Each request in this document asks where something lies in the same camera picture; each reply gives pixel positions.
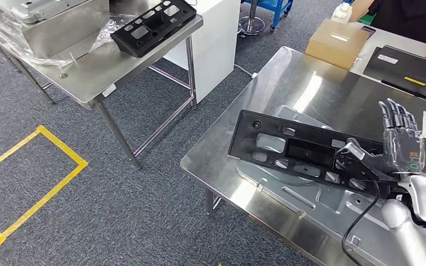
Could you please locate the stamped sheet metal panel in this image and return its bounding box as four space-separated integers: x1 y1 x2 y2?
236 105 426 266

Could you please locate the white cabinet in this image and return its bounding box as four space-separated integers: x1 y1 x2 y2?
163 0 241 104

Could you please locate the brown cardboard box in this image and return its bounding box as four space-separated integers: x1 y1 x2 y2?
305 18 371 70

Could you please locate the stainless steel workbench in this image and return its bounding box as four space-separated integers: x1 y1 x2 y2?
180 45 426 266

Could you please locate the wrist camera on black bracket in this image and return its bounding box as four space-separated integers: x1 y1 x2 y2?
333 142 401 199

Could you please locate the white desk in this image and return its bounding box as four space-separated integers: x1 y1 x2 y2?
349 22 426 83

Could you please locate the white label sticker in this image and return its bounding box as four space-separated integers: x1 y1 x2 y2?
102 83 118 98

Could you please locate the grey metal part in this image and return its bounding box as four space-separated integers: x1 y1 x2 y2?
0 0 89 24

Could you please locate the stainless steel table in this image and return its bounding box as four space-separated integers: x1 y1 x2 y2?
0 0 205 170

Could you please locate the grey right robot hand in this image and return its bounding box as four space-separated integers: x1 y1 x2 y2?
346 98 426 176

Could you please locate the black camera cable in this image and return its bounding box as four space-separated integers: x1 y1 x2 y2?
341 180 381 266

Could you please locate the person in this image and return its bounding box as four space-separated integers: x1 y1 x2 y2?
348 0 426 66

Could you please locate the chrome round pedestal base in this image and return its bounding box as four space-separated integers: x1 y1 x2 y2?
239 0 266 37

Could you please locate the white power cable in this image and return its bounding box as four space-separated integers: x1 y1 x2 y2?
234 63 258 79

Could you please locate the grey sheet metal box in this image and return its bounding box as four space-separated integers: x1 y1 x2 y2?
22 0 111 60

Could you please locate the black plastic frame part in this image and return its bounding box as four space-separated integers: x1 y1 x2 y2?
227 109 401 199
110 0 197 58

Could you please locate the blue wheeled cart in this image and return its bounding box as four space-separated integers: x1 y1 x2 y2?
244 0 295 33

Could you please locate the black laptop with yellow sticker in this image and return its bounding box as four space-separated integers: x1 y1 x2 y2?
362 44 426 108

